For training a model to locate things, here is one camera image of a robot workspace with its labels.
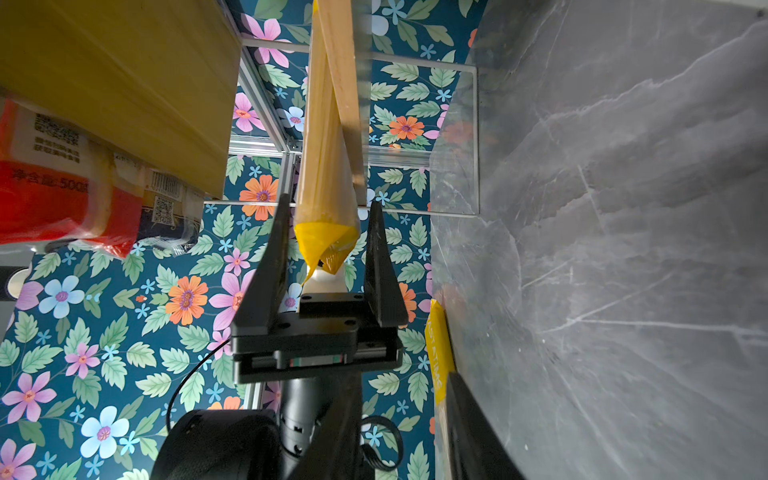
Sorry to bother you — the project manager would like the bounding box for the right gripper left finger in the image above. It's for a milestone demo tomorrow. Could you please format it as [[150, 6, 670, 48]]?
[[287, 373, 362, 479]]

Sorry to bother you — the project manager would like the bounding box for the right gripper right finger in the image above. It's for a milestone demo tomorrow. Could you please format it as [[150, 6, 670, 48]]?
[[446, 372, 525, 480]]

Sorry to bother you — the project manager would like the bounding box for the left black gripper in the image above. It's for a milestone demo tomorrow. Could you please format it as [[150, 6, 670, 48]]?
[[231, 194, 408, 384]]

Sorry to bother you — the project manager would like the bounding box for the yellow pasta bag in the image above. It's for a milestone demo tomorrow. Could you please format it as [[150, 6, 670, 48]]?
[[425, 299, 456, 479], [294, 1, 371, 293]]

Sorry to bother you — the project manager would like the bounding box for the blue gold spaghetti bag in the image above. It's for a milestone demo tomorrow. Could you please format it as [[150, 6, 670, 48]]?
[[137, 169, 204, 256]]

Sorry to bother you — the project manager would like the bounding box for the red spaghetti bag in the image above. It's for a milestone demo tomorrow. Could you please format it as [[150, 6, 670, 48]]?
[[1, 98, 145, 258]]

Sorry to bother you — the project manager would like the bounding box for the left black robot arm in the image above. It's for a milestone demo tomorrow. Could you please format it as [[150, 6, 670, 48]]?
[[151, 195, 408, 479]]

